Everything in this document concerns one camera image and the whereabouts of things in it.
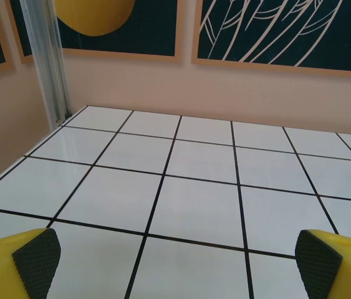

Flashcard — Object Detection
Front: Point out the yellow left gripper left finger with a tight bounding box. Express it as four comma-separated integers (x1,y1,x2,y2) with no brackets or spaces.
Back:
0,227,61,299

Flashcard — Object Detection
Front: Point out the aluminium frame post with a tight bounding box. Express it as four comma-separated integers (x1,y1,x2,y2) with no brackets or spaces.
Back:
19,0,72,131

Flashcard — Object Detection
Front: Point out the wall panel with feather drawing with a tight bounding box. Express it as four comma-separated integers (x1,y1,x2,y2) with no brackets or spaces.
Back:
191,0,351,82

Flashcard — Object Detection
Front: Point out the wall panel with yellow oval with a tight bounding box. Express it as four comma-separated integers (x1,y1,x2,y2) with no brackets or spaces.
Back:
8,0,184,65

